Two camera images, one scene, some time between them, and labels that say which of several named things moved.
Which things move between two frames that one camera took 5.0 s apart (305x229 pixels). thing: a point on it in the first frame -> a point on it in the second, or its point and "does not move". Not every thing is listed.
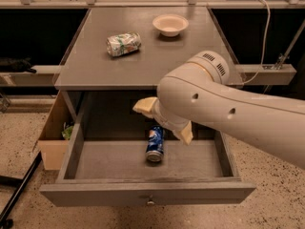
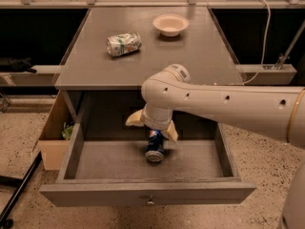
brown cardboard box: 52,147 does not move
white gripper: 161,114 -> 154,122
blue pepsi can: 155,143 does not move
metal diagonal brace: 283,57 does not move
